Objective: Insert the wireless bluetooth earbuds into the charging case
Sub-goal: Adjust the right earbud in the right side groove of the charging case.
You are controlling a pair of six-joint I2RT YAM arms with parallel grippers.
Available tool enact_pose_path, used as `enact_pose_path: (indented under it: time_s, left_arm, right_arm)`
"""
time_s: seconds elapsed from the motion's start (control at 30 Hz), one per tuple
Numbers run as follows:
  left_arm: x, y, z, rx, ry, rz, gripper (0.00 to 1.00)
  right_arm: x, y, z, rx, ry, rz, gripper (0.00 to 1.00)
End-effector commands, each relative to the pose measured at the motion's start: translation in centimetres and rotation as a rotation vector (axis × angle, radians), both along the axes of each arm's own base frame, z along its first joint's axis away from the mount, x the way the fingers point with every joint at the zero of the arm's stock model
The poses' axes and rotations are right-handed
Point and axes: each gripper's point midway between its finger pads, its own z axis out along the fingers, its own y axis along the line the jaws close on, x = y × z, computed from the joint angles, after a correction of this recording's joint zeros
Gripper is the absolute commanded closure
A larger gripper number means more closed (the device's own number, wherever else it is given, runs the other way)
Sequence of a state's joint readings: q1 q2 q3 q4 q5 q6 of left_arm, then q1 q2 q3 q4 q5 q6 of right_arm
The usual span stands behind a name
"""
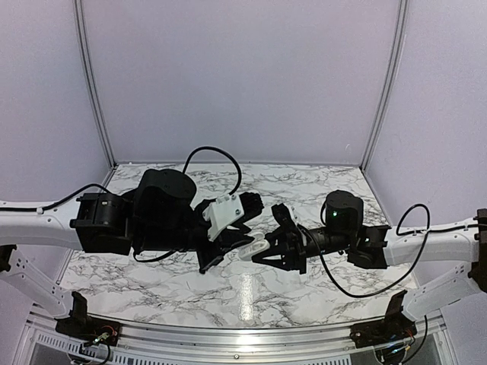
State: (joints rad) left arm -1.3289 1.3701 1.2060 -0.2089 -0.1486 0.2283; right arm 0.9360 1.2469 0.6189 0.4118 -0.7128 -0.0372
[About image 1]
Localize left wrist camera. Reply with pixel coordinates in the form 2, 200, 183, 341
202, 192, 264, 242

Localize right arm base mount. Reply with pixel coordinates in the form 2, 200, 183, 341
349, 290, 417, 348

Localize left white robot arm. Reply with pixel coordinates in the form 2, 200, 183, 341
1, 169, 263, 338

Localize aluminium corner post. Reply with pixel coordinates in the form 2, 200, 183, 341
72, 0, 117, 169
360, 0, 410, 174

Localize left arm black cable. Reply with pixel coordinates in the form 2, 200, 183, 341
129, 145, 243, 263

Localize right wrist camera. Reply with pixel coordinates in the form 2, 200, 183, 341
271, 203, 297, 229

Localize white earbud charging case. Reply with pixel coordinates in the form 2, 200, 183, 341
238, 231, 270, 262

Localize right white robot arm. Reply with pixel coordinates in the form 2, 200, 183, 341
240, 205, 486, 341

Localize right aluminium corner post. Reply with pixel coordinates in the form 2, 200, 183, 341
360, 0, 410, 174

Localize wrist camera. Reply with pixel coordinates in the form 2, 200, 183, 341
271, 203, 297, 229
202, 192, 264, 242

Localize aluminium front rail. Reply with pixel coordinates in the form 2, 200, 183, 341
22, 313, 450, 365

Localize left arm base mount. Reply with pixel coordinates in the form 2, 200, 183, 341
55, 291, 121, 347

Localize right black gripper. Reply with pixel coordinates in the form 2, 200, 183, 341
250, 227, 353, 276

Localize left aluminium corner post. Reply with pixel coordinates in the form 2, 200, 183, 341
72, 0, 117, 169

